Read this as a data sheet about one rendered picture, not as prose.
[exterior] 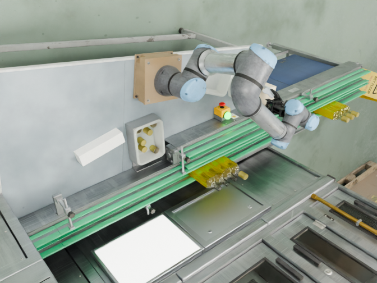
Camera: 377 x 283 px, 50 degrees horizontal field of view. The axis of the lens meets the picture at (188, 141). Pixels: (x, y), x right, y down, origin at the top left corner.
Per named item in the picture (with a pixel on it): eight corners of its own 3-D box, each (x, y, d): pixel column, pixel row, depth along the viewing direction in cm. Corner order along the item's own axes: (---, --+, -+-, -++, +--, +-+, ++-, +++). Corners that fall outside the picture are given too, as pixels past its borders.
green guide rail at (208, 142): (179, 152, 217) (188, 158, 211) (178, 150, 216) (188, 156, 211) (361, 69, 306) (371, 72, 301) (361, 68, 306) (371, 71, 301)
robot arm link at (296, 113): (291, 122, 171) (300, 132, 179) (303, 99, 171) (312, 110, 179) (276, 117, 176) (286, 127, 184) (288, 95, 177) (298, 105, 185)
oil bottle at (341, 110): (315, 108, 288) (349, 122, 269) (316, 101, 285) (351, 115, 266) (319, 106, 291) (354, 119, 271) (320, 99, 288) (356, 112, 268)
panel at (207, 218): (91, 255, 193) (127, 302, 170) (90, 250, 191) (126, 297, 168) (228, 180, 239) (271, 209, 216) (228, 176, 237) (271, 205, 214)
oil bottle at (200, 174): (184, 172, 227) (209, 191, 212) (184, 164, 224) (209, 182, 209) (192, 169, 230) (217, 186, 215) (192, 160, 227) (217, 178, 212)
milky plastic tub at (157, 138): (129, 160, 214) (138, 167, 208) (124, 123, 203) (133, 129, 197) (156, 148, 223) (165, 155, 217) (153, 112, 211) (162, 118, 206)
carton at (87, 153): (73, 151, 191) (78, 156, 186) (115, 127, 201) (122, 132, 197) (77, 160, 194) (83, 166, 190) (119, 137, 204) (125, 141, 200)
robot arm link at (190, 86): (165, 90, 185) (183, 97, 176) (179, 64, 186) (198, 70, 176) (180, 101, 194) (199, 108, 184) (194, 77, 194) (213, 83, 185)
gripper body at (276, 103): (264, 97, 195) (283, 106, 187) (275, 95, 200) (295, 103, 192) (261, 112, 199) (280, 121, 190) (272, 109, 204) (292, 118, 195)
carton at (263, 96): (244, 86, 203) (255, 90, 198) (265, 82, 212) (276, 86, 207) (240, 108, 208) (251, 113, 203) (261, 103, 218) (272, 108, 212)
